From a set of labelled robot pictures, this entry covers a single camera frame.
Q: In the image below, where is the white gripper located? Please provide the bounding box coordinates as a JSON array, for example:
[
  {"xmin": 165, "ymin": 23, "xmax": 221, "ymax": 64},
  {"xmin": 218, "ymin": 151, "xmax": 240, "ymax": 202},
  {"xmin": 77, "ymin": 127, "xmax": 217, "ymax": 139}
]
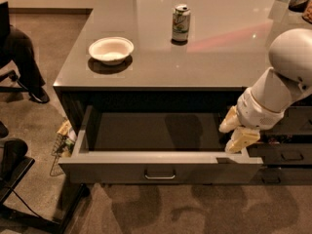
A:
[{"xmin": 218, "ymin": 88, "xmax": 284, "ymax": 153}]

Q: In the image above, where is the grey drawer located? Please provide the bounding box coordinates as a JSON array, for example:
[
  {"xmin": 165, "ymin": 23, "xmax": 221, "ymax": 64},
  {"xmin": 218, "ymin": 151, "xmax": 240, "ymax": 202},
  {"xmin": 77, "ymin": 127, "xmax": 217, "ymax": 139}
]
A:
[
  {"xmin": 59, "ymin": 106, "xmax": 262, "ymax": 184},
  {"xmin": 264, "ymin": 106, "xmax": 312, "ymax": 136},
  {"xmin": 251, "ymin": 168, "xmax": 312, "ymax": 185},
  {"xmin": 248, "ymin": 143, "xmax": 312, "ymax": 166}
]

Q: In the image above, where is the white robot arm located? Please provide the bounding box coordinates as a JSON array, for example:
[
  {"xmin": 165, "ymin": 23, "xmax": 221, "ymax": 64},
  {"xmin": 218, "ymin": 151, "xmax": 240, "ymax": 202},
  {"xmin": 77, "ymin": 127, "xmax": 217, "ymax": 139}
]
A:
[{"xmin": 219, "ymin": 28, "xmax": 312, "ymax": 153}]

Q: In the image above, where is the grey counter cabinet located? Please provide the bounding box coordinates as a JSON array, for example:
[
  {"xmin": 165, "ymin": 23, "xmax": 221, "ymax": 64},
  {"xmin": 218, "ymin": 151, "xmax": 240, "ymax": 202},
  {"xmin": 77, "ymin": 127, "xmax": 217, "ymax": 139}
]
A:
[{"xmin": 53, "ymin": 0, "xmax": 312, "ymax": 187}]

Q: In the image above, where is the green white soda can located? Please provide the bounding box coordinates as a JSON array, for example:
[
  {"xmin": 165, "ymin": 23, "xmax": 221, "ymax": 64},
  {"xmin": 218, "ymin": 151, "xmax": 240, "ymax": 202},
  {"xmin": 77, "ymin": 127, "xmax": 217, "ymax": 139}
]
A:
[{"xmin": 172, "ymin": 4, "xmax": 191, "ymax": 42}]

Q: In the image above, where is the snack bag on counter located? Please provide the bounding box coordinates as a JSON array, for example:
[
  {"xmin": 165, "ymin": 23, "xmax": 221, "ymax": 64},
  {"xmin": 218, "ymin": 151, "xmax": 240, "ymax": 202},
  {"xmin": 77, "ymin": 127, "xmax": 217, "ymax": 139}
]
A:
[{"xmin": 302, "ymin": 0, "xmax": 312, "ymax": 23}]

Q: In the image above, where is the white paper bowl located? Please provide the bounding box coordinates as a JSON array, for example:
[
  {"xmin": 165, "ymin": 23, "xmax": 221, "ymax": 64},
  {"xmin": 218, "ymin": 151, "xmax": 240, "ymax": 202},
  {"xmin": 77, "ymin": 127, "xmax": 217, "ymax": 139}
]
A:
[{"xmin": 89, "ymin": 37, "xmax": 135, "ymax": 65}]

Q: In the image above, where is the black shoe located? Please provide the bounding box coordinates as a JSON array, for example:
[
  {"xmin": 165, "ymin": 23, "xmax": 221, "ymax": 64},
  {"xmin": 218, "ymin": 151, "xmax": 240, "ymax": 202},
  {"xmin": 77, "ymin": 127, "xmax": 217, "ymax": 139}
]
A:
[{"xmin": 29, "ymin": 88, "xmax": 50, "ymax": 103}]

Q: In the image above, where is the black chair base foreground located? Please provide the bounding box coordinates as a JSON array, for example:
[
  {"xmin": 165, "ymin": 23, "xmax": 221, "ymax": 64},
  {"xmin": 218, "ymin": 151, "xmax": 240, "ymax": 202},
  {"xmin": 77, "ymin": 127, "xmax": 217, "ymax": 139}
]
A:
[{"xmin": 0, "ymin": 120, "xmax": 91, "ymax": 234}]

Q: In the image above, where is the person's dark trouser leg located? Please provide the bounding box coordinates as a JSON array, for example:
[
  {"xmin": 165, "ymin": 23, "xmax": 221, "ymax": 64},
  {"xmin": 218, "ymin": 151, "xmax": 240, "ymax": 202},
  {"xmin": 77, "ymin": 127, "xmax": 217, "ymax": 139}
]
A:
[{"xmin": 0, "ymin": 25, "xmax": 45, "ymax": 91}]

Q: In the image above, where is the wire basket with trash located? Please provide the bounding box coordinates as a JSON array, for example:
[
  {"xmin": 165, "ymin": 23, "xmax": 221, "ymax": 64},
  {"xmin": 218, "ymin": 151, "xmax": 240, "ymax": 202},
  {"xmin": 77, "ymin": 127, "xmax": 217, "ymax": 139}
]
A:
[{"xmin": 50, "ymin": 120, "xmax": 77, "ymax": 176}]

